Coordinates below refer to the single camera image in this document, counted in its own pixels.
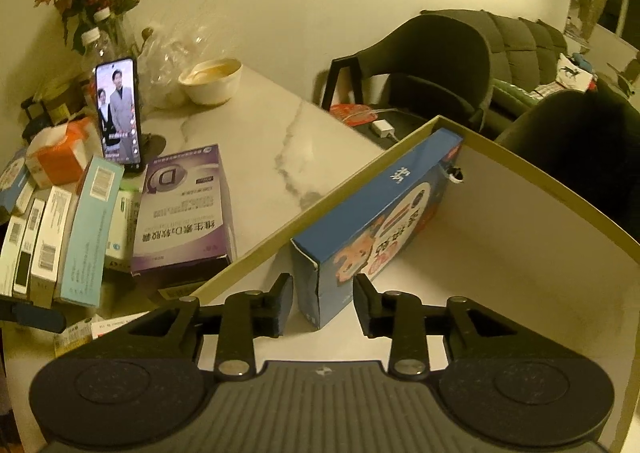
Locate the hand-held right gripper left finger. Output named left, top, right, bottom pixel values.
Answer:
left=92, top=273, right=294, bottom=382

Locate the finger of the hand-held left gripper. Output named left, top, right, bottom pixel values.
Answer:
left=0, top=300, right=66, bottom=333

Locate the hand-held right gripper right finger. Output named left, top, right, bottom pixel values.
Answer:
left=353, top=274, right=548, bottom=380

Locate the white orange medicine box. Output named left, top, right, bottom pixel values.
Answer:
left=12, top=198, right=47, bottom=299

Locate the blue cartoon print box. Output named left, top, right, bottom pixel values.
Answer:
left=291, top=128, right=463, bottom=331

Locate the teal medicine box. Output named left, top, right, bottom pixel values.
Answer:
left=55, top=156, right=125, bottom=306

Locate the purple medicine box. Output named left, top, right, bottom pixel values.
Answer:
left=131, top=144, right=237, bottom=276

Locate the beige cardboard box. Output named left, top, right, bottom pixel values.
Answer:
left=187, top=114, right=640, bottom=453

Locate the white red print box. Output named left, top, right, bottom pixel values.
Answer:
left=54, top=310, right=151, bottom=359

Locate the small white box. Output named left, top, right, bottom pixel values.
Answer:
left=15, top=180, right=37, bottom=214

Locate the white green box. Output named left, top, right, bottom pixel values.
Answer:
left=102, top=186, right=146, bottom=271

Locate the blue white box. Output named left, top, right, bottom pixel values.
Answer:
left=0, top=148, right=31, bottom=214

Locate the red packet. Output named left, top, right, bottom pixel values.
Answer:
left=330, top=103, right=377, bottom=127

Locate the phone stand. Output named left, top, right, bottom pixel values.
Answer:
left=125, top=133, right=169, bottom=175

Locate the smartphone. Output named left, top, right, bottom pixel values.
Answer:
left=95, top=56, right=147, bottom=169

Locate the white bowl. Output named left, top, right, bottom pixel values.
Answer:
left=179, top=58, right=243, bottom=106

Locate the dark upholstered chair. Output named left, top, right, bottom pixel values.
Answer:
left=314, top=10, right=501, bottom=134
left=494, top=83, right=640, bottom=254

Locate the clear plastic bag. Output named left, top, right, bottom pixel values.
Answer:
left=135, top=0, right=213, bottom=109

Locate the dark grey sofa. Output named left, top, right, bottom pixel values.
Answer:
left=480, top=13, right=640, bottom=106

